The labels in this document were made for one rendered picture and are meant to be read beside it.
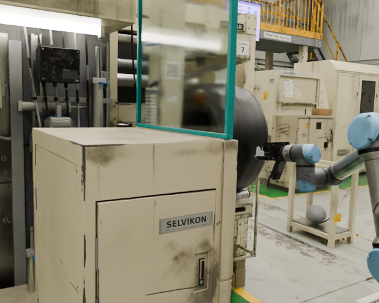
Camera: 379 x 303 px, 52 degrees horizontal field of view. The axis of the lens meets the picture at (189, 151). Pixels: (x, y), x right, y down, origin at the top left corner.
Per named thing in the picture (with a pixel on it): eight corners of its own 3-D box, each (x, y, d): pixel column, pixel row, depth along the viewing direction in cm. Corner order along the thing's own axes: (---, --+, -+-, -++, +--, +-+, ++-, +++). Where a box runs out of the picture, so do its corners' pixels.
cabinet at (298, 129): (293, 194, 617) (298, 115, 602) (268, 187, 666) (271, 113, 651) (331, 189, 665) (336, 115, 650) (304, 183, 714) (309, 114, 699)
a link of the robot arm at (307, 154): (309, 165, 152) (309, 143, 152) (288, 165, 161) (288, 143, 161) (323, 165, 156) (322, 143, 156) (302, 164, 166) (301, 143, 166)
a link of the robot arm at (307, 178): (326, 191, 158) (326, 164, 158) (304, 193, 154) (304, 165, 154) (313, 189, 165) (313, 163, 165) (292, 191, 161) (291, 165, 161)
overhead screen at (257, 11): (227, 37, 552) (229, -3, 546) (225, 38, 556) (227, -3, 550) (259, 42, 584) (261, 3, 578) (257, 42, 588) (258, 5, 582)
